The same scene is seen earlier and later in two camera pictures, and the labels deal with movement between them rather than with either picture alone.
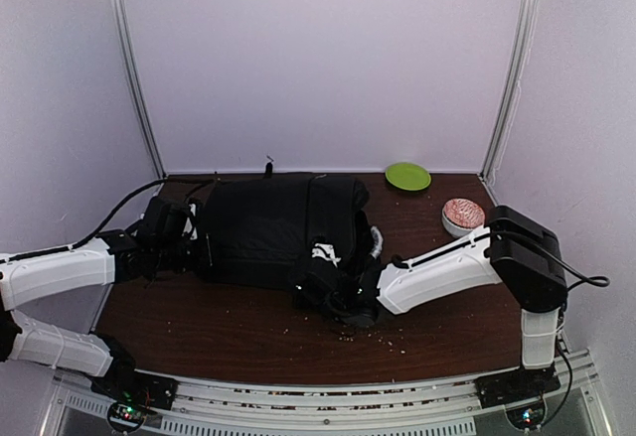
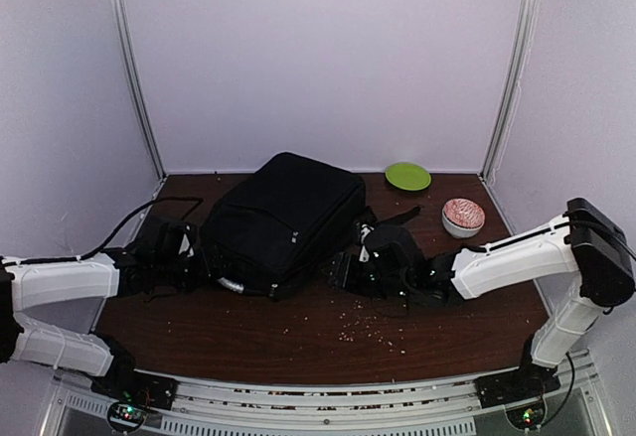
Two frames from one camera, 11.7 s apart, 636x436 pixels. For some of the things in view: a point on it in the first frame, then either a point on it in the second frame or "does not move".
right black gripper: [302, 299] → [344, 277]
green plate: [408, 176] does not move
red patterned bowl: [460, 217] does not move
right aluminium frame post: [520, 59] does not move
